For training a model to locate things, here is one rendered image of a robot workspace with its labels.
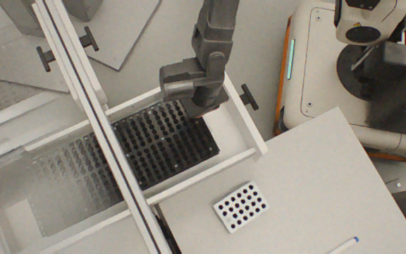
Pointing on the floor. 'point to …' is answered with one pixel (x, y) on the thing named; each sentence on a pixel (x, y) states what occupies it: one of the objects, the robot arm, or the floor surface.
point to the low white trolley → (298, 200)
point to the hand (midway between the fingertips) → (197, 109)
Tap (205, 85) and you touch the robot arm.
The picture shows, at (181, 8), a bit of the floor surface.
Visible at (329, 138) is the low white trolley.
